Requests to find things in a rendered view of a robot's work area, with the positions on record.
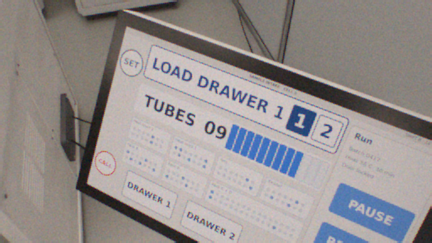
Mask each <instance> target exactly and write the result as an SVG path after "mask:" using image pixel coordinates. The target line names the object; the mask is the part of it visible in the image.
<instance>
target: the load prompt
mask: <svg viewBox="0 0 432 243"><path fill-rule="evenodd" d="M143 77H144V78H146V79H150V80H152V81H154V82H155V83H159V84H162V85H164V86H167V87H169V88H171V89H173V90H177V91H179V92H181V93H183V94H186V95H189V96H191V97H193V98H196V99H197V100H202V101H204V102H206V103H208V104H209V105H214V106H215V107H218V108H221V109H223V110H224V111H229V112H230V113H233V114H234V115H236V116H240V117H242V118H245V119H248V120H249V121H251V122H255V123H257V124H259V125H261V126H264V127H267V128H269V129H271V130H274V131H276V132H279V133H282V134H284V135H286V136H288V137H291V138H294V139H295V140H299V141H301V142H302V143H305V144H309V145H310V146H312V147H314V148H318V149H320V150H322V151H326V152H328V153H329V154H333V155H336V154H337V151H338V148H339V147H340V143H341V142H342V140H343V137H344V133H345V132H346V130H347V129H348V124H349V123H350V121H351V119H349V118H347V117H346V116H342V115H339V114H338V113H335V112H333V111H328V110H327V109H324V108H321V107H319V106H317V105H312V104H310V103H308V102H306V101H303V100H299V99H298V98H295V97H292V96H290V95H287V94H284V93H281V92H279V91H277V90H273V89H270V88H269V87H267V86H263V85H261V84H259V83H254V82H252V81H251V80H249V79H244V78H242V77H240V76H238V75H234V74H233V73H230V72H225V71H224V70H222V69H219V68H216V67H213V66H211V65H208V64H205V63H204V62H200V61H197V60H195V59H193V58H190V57H186V56H184V55H182V54H179V53H176V52H175V51H170V50H168V49H165V48H164V47H161V46H157V45H155V44H151V47H150V51H149V54H148V58H147V63H146V66H145V69H144V71H143Z"/></svg>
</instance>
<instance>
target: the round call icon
mask: <svg viewBox="0 0 432 243"><path fill-rule="evenodd" d="M118 160H119V156H118V155H116V154H113V153H112V152H110V151H107V150H105V149H104V148H102V147H97V150H96V153H95V156H94V163H93V166H92V169H91V170H93V171H94V172H98V173H99V174H101V175H102V176H105V177H107V178H108V179H112V180H113V179H114V177H115V174H116V167H117V165H118V162H119V161H118Z"/></svg>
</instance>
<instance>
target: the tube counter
mask: <svg viewBox="0 0 432 243"><path fill-rule="evenodd" d="M199 139H201V140H202V141H205V142H207V143H210V144H212V145H214V146H216V147H218V148H222V149H223V150H225V151H227V152H230V153H232V154H234V155H238V156H240V157H241V158H242V159H247V160H248V161H251V162H253V163H255V164H257V165H261V166H262V167H264V168H266V169H268V170H272V171H273V172H275V173H279V174H280V175H281V176H286V177H287V178H289V179H291V180H294V181H297V182H298V183H301V184H303V185H305V186H308V187H310V188H312V189H314V190H317V191H320V190H321V188H322V185H323V183H324V181H325V179H326V176H327V173H328V172H329V170H330V167H331V165H332V162H331V161H327V160H326V159H323V158H319V157H318V156H315V155H314V154H310V153H308V152H306V151H303V150H302V149H299V148H295V147H294V146H291V145H290V144H286V143H284V142H282V141H278V140H277V139H275V138H272V137H269V136H267V135H266V134H263V133H260V132H258V131H255V130H252V129H250V128H249V127H245V126H242V125H241V124H239V123H237V122H233V121H231V120H230V119H226V118H224V117H222V116H218V115H216V114H214V113H212V112H211V111H208V114H207V115H206V118H205V120H204V124H203V127H202V130H201V135H200V137H199Z"/></svg>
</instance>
